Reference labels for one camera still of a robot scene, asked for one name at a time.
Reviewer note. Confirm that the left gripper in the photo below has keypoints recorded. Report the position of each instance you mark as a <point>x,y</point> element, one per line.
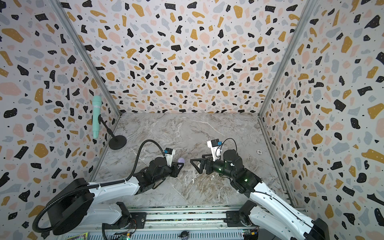
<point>175,166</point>

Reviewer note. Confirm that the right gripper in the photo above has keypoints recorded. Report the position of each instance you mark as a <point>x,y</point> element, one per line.
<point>206,165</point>

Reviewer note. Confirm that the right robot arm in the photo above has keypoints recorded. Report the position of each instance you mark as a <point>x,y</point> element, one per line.
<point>264,195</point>

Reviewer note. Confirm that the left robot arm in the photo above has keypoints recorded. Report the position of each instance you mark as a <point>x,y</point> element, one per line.
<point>79,203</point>

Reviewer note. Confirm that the black microphone stand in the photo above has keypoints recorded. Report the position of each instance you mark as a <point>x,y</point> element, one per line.
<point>116,142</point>

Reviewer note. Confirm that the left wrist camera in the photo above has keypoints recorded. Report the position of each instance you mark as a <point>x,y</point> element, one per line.
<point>169,154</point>

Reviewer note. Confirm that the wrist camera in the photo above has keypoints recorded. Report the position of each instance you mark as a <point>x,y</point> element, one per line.
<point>215,147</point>
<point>169,154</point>

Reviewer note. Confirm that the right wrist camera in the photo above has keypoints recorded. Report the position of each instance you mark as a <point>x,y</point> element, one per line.
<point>215,147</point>

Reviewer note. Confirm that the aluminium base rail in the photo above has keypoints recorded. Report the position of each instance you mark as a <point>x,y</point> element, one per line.
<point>202,223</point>

